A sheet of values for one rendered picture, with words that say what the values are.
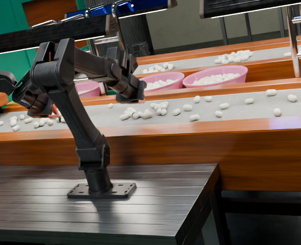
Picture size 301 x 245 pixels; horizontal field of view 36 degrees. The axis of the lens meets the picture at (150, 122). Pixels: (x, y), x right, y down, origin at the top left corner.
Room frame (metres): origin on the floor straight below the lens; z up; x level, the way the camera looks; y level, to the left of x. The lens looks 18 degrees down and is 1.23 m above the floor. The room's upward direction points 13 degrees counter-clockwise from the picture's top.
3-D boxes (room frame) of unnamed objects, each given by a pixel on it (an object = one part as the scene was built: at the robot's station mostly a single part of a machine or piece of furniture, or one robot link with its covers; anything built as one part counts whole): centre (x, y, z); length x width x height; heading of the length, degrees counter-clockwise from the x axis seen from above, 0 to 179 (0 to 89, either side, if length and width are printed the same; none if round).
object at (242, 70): (1.85, -0.30, 0.72); 0.27 x 0.27 x 0.10
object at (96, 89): (2.22, 0.32, 0.72); 0.27 x 0.27 x 0.10
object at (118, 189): (1.22, 0.18, 0.71); 0.20 x 0.07 x 0.08; 63
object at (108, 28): (1.89, 0.32, 1.08); 0.62 x 0.08 x 0.07; 60
